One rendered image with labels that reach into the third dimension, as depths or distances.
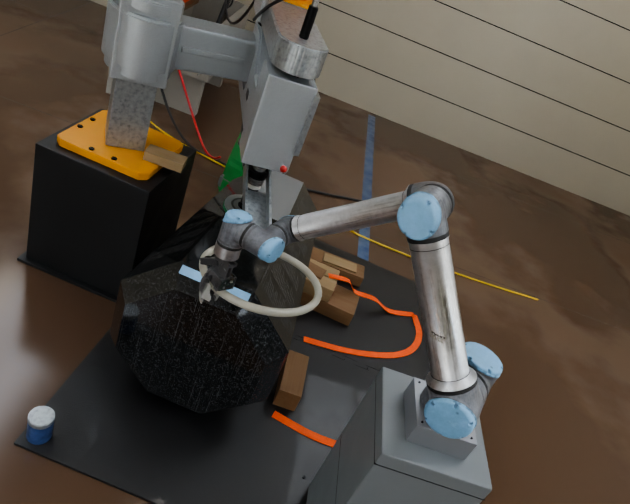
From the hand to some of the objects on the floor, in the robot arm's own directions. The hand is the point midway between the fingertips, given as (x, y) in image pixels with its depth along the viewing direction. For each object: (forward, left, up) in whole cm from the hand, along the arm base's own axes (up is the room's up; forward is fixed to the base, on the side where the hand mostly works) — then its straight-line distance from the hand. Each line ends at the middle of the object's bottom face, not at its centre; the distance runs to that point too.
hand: (207, 297), depth 202 cm
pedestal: (+90, -97, -88) cm, 159 cm away
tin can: (+46, +22, -87) cm, 101 cm away
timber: (-42, -61, -88) cm, 115 cm away
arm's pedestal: (-91, +6, -90) cm, 128 cm away
